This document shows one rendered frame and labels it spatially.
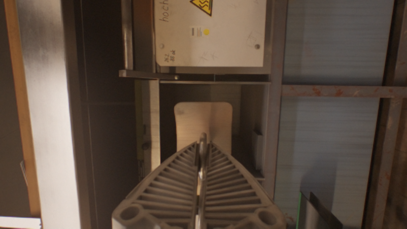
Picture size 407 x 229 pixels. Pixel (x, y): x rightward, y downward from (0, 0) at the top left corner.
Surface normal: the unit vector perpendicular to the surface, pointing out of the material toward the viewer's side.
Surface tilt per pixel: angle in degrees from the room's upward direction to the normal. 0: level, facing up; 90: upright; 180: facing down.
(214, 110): 101
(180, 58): 90
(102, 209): 90
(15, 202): 180
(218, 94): 90
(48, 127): 80
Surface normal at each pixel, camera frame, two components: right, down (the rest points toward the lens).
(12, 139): 1.00, 0.02
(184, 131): 0.01, 0.25
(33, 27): -0.22, 0.11
